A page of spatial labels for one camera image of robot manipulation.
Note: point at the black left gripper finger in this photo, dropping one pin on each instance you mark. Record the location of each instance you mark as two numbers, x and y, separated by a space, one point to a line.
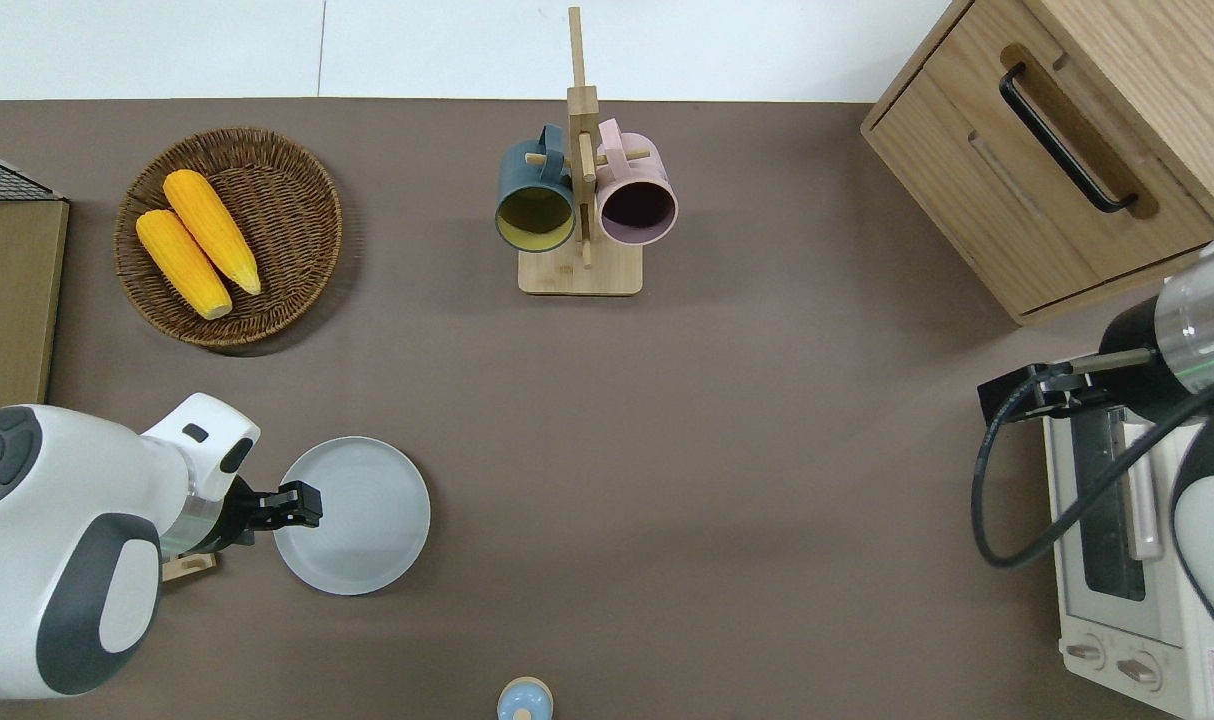
307 505

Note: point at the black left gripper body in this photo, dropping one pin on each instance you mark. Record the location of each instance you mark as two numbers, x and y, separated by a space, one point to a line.
252 510

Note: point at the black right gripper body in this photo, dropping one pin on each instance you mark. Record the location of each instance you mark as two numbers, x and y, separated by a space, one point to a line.
1047 390

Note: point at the gray plate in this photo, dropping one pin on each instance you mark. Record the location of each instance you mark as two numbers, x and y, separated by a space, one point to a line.
367 530

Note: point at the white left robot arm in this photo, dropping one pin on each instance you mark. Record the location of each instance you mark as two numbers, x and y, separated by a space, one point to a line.
57 540

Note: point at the wooden plate rack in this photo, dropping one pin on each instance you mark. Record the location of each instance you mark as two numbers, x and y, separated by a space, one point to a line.
192 567

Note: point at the wooden mug rack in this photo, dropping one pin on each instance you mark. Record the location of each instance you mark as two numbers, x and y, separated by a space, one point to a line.
579 275

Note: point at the wooden drawer cabinet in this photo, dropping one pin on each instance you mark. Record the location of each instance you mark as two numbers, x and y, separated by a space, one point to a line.
977 190

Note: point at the white toaster oven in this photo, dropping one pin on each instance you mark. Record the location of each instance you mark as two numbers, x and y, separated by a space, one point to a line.
1107 600

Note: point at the yellow corn cob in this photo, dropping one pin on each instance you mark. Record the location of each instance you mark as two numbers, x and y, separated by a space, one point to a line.
182 265
212 230

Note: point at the brown wicker basket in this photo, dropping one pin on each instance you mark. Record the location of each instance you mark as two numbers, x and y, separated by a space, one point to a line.
287 230

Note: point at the blue service bell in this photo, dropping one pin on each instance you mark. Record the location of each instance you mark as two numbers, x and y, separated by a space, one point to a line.
524 700

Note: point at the dark blue mug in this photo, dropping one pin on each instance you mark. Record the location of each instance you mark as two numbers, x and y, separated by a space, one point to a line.
535 215

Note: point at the pink mug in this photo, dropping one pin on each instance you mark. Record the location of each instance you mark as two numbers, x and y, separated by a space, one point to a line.
635 205

